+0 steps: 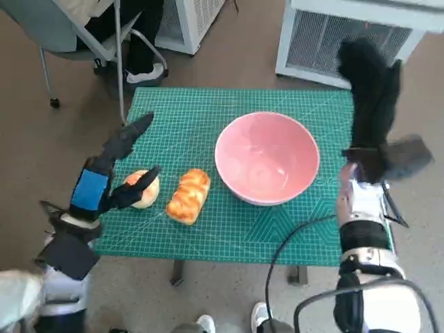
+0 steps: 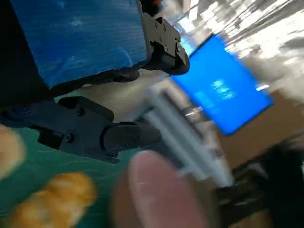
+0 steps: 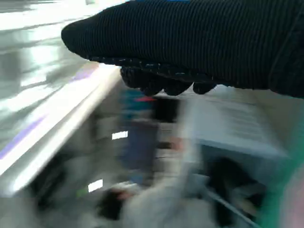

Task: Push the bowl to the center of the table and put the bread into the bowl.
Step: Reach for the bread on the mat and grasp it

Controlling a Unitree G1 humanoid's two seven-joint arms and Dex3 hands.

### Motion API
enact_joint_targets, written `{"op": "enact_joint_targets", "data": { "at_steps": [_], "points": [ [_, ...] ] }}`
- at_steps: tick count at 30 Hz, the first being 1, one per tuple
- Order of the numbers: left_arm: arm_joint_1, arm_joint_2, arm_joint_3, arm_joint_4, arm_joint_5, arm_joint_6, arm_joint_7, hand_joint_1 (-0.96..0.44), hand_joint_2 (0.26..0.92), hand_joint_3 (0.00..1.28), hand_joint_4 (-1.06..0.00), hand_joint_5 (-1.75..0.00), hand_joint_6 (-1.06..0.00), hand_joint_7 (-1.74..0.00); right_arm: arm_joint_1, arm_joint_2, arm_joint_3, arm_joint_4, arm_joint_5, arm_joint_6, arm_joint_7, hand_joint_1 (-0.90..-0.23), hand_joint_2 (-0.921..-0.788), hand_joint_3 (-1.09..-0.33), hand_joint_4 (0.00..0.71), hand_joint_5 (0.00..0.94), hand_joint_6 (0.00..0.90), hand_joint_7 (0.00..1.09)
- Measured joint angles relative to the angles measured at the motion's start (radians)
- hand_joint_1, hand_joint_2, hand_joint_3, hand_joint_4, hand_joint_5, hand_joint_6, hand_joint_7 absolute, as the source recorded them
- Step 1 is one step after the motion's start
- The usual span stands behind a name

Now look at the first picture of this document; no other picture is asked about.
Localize black table leg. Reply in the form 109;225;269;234
169;259;185;287
287;265;309;287

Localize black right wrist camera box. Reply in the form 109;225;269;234
379;134;435;182

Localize white plastic bag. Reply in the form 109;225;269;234
0;268;46;333

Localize black right arm cable loop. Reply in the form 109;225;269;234
293;279;436;333

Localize long black robot cable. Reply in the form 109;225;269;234
264;214;343;333

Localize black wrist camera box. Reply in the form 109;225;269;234
379;134;435;182
44;234;100;281

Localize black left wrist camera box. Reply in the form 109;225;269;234
44;234;100;281

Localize grey office chair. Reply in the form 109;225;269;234
0;0;171;128

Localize round toy bread bun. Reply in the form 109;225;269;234
123;169;161;210

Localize person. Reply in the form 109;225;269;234
76;0;169;86

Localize braided toy bread loaf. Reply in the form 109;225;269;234
165;168;212;226

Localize pink bowl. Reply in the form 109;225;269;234
214;111;321;206

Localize large white mesh cabinet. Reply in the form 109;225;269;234
275;0;444;92

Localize green cutting mat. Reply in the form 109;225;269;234
90;87;396;268

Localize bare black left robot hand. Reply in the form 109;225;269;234
67;111;163;223

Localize white shoe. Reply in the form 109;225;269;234
196;314;216;333
250;301;273;333

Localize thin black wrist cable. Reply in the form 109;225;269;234
383;182;409;229

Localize small white mesh cabinet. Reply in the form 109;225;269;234
154;0;228;56

